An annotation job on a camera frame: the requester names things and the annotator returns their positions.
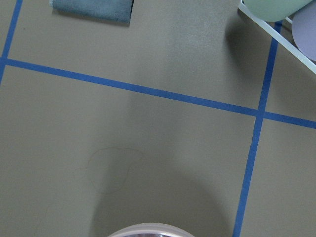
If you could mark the cream bear tray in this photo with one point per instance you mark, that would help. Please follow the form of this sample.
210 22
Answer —
279 38

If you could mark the folded grey cloth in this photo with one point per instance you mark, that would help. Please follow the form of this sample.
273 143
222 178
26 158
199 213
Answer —
112 10

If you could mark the white round plate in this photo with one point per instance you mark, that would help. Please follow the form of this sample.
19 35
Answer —
304 30

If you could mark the light green bowl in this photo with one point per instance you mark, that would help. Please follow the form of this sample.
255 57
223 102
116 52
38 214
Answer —
274 10

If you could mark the pink bowl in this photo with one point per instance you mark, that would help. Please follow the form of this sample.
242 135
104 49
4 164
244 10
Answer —
151 230

